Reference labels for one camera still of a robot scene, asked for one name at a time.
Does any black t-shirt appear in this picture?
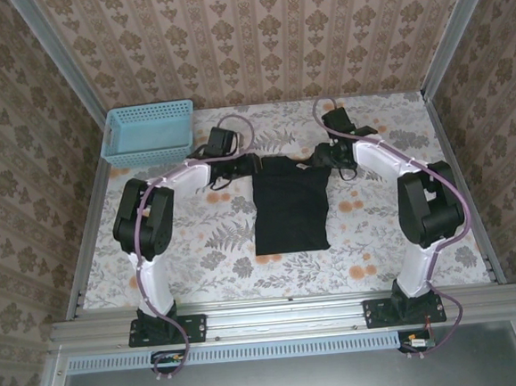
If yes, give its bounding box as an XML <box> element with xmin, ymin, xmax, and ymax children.
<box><xmin>246</xmin><ymin>151</ymin><xmax>338</xmax><ymax>257</ymax></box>

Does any blue plastic basket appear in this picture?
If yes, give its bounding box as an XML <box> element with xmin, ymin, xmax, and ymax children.
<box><xmin>97</xmin><ymin>98</ymin><xmax>200</xmax><ymax>171</ymax></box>

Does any floral tablecloth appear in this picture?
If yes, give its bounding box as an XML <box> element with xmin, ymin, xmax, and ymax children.
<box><xmin>70</xmin><ymin>86</ymin><xmax>494</xmax><ymax>315</ymax></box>

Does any small connector board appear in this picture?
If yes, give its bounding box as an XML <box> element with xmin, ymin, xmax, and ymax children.
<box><xmin>397</xmin><ymin>328</ymin><xmax>438</xmax><ymax>356</ymax></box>
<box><xmin>150</xmin><ymin>348</ymin><xmax>188</xmax><ymax>375</ymax></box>

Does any grey metal panel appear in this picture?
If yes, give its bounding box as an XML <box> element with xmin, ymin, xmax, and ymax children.
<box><xmin>27</xmin><ymin>317</ymin><xmax>516</xmax><ymax>386</ymax></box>

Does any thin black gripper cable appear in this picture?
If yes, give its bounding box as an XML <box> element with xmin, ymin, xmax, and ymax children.
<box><xmin>336</xmin><ymin>162</ymin><xmax>362</xmax><ymax>182</ymax></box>
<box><xmin>203</xmin><ymin>175</ymin><xmax>237</xmax><ymax>193</ymax></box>

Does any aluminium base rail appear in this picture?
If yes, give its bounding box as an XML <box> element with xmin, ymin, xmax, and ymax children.
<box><xmin>48</xmin><ymin>277</ymin><xmax>516</xmax><ymax>356</ymax></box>

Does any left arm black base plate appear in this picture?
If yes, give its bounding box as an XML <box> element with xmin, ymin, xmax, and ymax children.
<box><xmin>127</xmin><ymin>313</ymin><xmax>209</xmax><ymax>349</ymax></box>

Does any aluminium frame post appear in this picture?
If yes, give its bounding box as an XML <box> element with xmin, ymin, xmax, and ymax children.
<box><xmin>8</xmin><ymin>0</ymin><xmax>109</xmax><ymax>135</ymax></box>
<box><xmin>413</xmin><ymin>0</ymin><xmax>509</xmax><ymax>101</ymax></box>

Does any aluminium table side rail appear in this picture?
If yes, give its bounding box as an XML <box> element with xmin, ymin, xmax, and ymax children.
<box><xmin>53</xmin><ymin>157</ymin><xmax>126</xmax><ymax>324</ymax></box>
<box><xmin>422</xmin><ymin>87</ymin><xmax>507</xmax><ymax>290</ymax></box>

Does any grey slotted cable duct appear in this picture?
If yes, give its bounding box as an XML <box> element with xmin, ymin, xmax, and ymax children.
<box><xmin>67</xmin><ymin>329</ymin><xmax>404</xmax><ymax>375</ymax></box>

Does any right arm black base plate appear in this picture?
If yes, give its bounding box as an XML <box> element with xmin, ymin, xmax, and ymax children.
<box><xmin>362</xmin><ymin>292</ymin><xmax>448</xmax><ymax>330</ymax></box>

